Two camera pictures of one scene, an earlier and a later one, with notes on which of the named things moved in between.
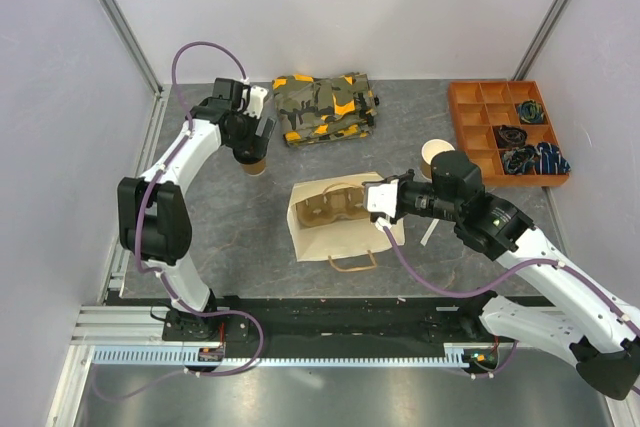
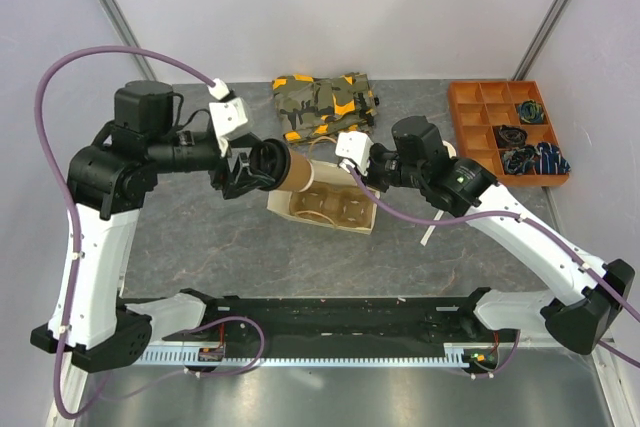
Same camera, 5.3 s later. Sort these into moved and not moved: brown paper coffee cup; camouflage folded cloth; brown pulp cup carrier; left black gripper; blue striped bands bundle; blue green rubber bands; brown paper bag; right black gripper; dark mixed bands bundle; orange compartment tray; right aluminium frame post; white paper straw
Moved: left black gripper; brown paper bag; right black gripper; brown paper coffee cup
Not moved: brown pulp cup carrier; dark mixed bands bundle; right aluminium frame post; camouflage folded cloth; orange compartment tray; blue striped bands bundle; white paper straw; blue green rubber bands
